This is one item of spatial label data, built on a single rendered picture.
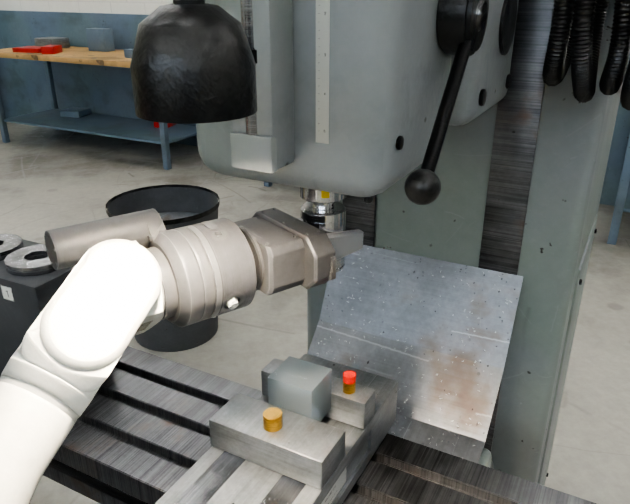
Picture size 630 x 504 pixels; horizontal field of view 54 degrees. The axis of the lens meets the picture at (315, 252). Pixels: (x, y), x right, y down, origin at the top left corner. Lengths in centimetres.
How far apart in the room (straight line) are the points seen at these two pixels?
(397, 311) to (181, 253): 57
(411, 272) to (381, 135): 55
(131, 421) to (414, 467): 40
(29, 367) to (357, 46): 34
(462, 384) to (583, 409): 163
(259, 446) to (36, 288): 40
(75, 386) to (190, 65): 25
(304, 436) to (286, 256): 23
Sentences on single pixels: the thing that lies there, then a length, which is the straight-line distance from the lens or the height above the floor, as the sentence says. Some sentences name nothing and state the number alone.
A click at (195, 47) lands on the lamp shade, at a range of 35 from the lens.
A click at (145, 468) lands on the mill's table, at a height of 91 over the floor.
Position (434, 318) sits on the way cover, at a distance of 102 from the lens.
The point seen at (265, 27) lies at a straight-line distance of 48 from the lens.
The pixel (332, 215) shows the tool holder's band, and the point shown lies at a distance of 62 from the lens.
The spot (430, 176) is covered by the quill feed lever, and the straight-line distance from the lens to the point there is 51.
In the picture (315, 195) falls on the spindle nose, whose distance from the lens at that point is 61.
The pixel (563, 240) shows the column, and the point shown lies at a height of 113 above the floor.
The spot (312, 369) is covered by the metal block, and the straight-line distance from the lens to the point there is 76.
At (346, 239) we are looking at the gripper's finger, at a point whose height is 124.
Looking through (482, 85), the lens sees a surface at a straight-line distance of 69.
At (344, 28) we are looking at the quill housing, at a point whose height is 145.
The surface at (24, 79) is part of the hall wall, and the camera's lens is 783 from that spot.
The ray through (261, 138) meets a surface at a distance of 50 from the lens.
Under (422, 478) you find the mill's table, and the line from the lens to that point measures 86.
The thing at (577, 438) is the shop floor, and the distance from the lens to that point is 246.
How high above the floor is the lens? 148
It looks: 24 degrees down
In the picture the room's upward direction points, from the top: straight up
